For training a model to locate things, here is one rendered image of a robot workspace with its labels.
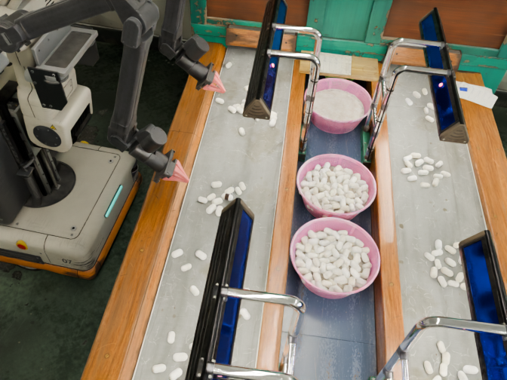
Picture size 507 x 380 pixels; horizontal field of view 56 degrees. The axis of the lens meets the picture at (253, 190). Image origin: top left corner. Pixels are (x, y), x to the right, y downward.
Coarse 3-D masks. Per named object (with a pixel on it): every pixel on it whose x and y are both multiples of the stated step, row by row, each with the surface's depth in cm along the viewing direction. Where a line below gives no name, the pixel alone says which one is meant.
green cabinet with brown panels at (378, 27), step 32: (192, 0) 195; (224, 0) 195; (256, 0) 193; (288, 0) 191; (320, 0) 188; (352, 0) 187; (384, 0) 185; (416, 0) 184; (448, 0) 183; (480, 0) 181; (352, 32) 198; (384, 32) 196; (416, 32) 195; (448, 32) 193; (480, 32) 191
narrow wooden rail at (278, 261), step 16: (304, 80) 194; (288, 112) 180; (288, 128) 175; (288, 144) 169; (288, 160) 164; (288, 176) 159; (288, 192) 155; (288, 208) 151; (288, 224) 147; (272, 240) 143; (288, 240) 143; (272, 256) 139; (288, 256) 140; (272, 272) 136; (272, 288) 132; (272, 320) 126; (272, 336) 123; (272, 352) 121; (272, 368) 118
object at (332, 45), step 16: (192, 32) 207; (208, 32) 205; (224, 32) 204; (240, 48) 210; (256, 48) 211; (304, 48) 206; (336, 48) 203; (352, 48) 202; (368, 48) 201; (384, 48) 200; (464, 64) 201; (480, 64) 200; (496, 64) 199; (496, 80) 205
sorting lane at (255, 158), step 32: (224, 64) 202; (288, 64) 204; (224, 96) 189; (288, 96) 191; (224, 128) 177; (256, 128) 177; (224, 160) 166; (256, 160) 167; (192, 192) 156; (224, 192) 157; (256, 192) 158; (192, 224) 148; (256, 224) 149; (192, 256) 141; (256, 256) 142; (160, 288) 134; (256, 288) 135; (160, 320) 127; (192, 320) 128; (256, 320) 129; (160, 352) 122; (256, 352) 123
